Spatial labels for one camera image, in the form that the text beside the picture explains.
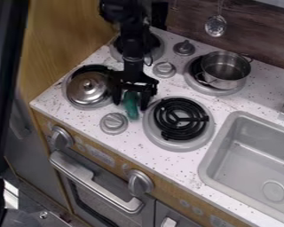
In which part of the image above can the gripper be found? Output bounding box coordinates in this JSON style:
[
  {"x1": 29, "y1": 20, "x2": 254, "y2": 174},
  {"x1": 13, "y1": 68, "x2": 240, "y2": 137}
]
[{"x1": 108, "y1": 56, "x2": 161, "y2": 112}]

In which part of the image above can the green toy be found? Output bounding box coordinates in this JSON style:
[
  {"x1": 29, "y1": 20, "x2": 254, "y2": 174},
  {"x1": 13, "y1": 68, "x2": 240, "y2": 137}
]
[{"x1": 122, "y1": 90, "x2": 142, "y2": 121}]

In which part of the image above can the toy stove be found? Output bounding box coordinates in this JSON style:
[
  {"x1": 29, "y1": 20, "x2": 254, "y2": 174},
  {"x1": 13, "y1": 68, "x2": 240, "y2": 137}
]
[{"x1": 61, "y1": 29, "x2": 254, "y2": 153}]

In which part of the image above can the silver pot lid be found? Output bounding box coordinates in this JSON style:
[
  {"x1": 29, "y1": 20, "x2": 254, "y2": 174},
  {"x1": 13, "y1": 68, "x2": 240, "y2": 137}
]
[{"x1": 66, "y1": 70, "x2": 112, "y2": 106}]

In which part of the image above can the silver pot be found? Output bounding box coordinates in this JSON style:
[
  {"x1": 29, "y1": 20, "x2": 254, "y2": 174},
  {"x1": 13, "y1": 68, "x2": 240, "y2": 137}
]
[{"x1": 193, "y1": 51, "x2": 255, "y2": 90}]

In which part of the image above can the silver strainer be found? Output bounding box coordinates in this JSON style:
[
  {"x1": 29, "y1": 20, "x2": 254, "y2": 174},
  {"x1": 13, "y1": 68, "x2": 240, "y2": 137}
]
[{"x1": 203, "y1": 0, "x2": 229, "y2": 38}]

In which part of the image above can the toy sink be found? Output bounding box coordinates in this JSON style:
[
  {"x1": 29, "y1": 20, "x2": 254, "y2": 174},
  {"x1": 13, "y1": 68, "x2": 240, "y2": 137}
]
[{"x1": 197, "y1": 111, "x2": 284, "y2": 227}]

